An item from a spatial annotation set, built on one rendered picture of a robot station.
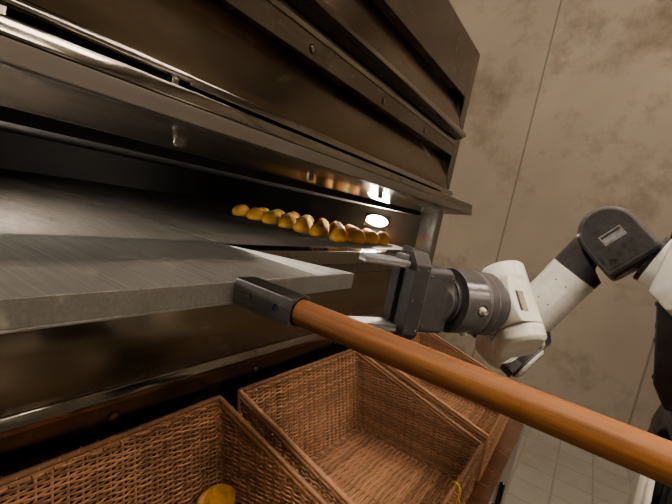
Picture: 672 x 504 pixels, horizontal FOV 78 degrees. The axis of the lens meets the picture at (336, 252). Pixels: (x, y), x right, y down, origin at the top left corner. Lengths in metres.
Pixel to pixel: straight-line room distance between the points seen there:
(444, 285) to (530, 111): 3.54
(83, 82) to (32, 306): 0.26
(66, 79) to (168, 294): 0.25
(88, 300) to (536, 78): 3.93
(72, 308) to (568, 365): 3.74
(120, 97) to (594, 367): 3.72
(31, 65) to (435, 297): 0.50
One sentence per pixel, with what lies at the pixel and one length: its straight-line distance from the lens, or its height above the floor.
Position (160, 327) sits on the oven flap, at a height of 1.03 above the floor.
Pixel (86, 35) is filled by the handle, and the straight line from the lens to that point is 0.61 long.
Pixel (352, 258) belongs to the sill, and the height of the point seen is 1.16.
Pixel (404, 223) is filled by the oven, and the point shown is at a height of 1.29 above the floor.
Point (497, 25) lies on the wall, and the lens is 4.37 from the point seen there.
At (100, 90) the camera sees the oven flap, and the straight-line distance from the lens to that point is 0.56.
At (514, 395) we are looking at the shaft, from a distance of 0.38.
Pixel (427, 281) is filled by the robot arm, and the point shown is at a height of 1.25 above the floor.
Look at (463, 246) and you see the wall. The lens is 3.95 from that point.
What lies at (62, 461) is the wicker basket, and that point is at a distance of 0.83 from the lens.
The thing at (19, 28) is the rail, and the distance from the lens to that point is 0.54.
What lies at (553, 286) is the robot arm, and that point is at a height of 1.25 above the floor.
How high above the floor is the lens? 1.32
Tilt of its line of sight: 7 degrees down
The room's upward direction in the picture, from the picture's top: 11 degrees clockwise
